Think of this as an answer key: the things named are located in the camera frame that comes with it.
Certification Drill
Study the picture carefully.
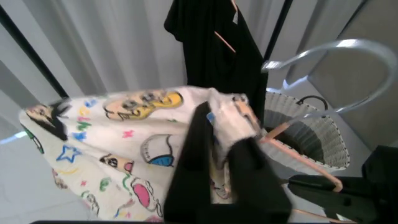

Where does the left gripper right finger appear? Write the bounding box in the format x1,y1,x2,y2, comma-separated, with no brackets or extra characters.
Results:
223,138,292,223

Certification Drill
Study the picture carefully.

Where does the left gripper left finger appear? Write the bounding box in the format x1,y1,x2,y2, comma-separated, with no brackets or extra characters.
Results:
163,101,224,223

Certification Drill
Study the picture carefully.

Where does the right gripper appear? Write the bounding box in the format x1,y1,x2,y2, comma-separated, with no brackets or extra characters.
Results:
287,144,398,224

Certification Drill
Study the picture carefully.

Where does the cream printed garment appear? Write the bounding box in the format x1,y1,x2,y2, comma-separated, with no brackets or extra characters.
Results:
18,86,264,223

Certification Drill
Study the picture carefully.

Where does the black garment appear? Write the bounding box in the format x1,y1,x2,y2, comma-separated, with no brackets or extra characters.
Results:
163,0,269,125

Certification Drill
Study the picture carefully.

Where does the pink clothes hanger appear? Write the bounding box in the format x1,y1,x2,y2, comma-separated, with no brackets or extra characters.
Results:
213,0,239,54
257,38,398,223

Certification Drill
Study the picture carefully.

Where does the white laundry basket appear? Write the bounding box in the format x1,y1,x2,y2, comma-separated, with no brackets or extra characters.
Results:
260,91,351,175

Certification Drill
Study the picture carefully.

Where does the black clothes rack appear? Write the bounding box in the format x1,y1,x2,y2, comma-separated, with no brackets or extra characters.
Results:
0,0,295,100

